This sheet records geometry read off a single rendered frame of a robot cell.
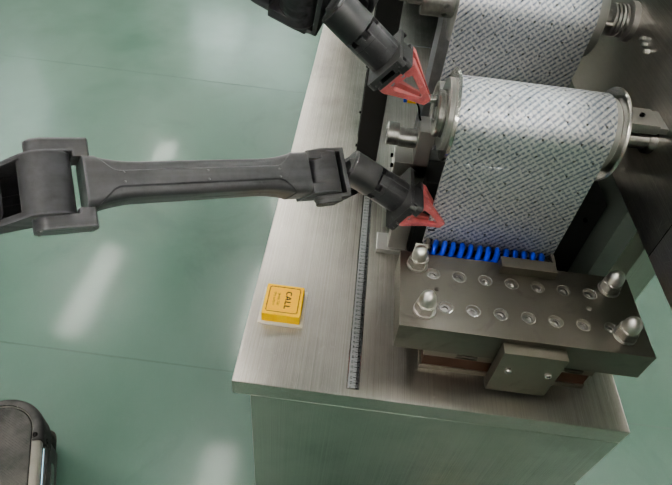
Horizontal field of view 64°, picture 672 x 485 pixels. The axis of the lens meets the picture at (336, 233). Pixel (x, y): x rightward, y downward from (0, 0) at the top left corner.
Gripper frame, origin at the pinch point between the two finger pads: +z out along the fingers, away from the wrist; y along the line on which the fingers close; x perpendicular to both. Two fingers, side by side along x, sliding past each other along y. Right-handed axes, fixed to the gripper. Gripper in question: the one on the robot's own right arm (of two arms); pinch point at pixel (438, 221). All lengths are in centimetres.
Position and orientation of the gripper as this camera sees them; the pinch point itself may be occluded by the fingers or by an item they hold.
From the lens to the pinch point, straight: 95.4
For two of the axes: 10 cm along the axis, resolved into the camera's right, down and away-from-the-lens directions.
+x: 5.7, -5.4, -6.2
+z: 8.2, 4.6, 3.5
